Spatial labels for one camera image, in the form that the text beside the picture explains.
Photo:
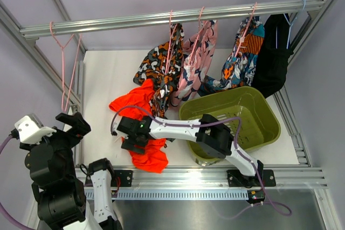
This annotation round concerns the light blue hanger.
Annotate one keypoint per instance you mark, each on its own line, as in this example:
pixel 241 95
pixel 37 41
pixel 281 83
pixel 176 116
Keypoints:
pixel 291 22

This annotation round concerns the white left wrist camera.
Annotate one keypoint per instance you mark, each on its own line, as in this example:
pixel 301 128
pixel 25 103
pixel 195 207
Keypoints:
pixel 31 130

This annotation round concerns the bright orange shorts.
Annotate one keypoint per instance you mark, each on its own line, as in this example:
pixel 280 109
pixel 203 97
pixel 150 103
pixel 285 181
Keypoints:
pixel 153 159

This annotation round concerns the black mesh shorts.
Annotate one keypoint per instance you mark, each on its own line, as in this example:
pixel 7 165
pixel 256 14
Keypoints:
pixel 272 60

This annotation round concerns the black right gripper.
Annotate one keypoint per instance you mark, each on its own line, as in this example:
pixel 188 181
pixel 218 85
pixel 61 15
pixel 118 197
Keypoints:
pixel 129 144

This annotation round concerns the grey orange camouflage shorts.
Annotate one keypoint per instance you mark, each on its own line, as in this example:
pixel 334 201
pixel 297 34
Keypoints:
pixel 153 66

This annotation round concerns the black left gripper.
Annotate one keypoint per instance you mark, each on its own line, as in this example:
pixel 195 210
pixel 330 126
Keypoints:
pixel 79 126

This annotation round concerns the pink floral shorts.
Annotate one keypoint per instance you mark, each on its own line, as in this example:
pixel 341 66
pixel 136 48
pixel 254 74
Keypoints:
pixel 193 76

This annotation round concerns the aluminium frame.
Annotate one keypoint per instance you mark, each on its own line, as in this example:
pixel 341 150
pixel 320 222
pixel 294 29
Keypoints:
pixel 26 37

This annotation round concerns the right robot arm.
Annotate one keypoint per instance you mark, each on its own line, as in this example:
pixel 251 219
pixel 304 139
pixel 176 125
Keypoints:
pixel 212 135

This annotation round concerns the pink hanger of floral shorts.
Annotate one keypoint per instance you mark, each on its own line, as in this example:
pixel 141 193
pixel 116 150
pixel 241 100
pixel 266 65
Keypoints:
pixel 190 44

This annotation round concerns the blue orange patterned shorts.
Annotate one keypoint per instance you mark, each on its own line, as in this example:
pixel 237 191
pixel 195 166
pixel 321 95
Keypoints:
pixel 240 66

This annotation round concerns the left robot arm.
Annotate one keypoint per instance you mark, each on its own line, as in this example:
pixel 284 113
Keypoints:
pixel 60 195

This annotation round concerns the pink hanger of camouflage shorts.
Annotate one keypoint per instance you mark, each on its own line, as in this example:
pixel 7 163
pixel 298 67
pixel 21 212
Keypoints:
pixel 172 31

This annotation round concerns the olive green plastic basket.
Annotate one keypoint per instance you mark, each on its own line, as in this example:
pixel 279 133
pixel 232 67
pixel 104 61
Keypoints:
pixel 260 127

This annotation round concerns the white slotted cable duct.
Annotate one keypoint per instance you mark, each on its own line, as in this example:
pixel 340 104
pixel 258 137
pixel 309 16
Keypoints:
pixel 179 195

